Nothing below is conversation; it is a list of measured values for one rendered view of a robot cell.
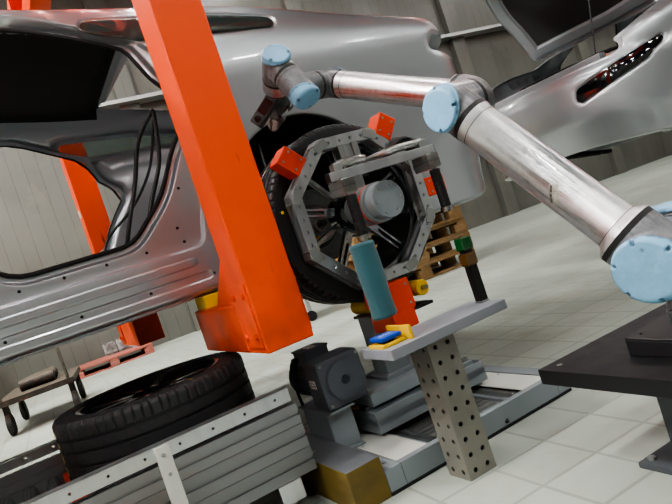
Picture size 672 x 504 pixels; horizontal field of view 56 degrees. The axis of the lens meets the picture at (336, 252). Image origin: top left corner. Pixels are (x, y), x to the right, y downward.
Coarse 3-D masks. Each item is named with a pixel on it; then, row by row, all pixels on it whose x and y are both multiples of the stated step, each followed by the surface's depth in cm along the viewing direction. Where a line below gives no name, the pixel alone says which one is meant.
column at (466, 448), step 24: (432, 360) 181; (456, 360) 184; (432, 384) 184; (456, 384) 183; (432, 408) 188; (456, 408) 185; (456, 432) 181; (480, 432) 185; (456, 456) 184; (480, 456) 184
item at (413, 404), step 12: (468, 360) 245; (480, 360) 240; (468, 372) 237; (480, 372) 239; (396, 396) 230; (408, 396) 230; (420, 396) 226; (360, 408) 237; (372, 408) 225; (384, 408) 225; (396, 408) 221; (408, 408) 223; (420, 408) 226; (360, 420) 229; (372, 420) 220; (384, 420) 218; (396, 420) 221; (408, 420) 223; (384, 432) 218
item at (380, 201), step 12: (384, 180) 211; (360, 192) 215; (372, 192) 208; (384, 192) 210; (396, 192) 212; (360, 204) 213; (372, 204) 208; (384, 204) 210; (396, 204) 212; (348, 216) 223; (372, 216) 212; (384, 216) 209
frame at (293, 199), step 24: (312, 144) 218; (336, 144) 221; (384, 144) 230; (312, 168) 216; (408, 168) 235; (288, 192) 215; (432, 216) 235; (312, 240) 212; (312, 264) 216; (336, 264) 215; (408, 264) 228; (360, 288) 220
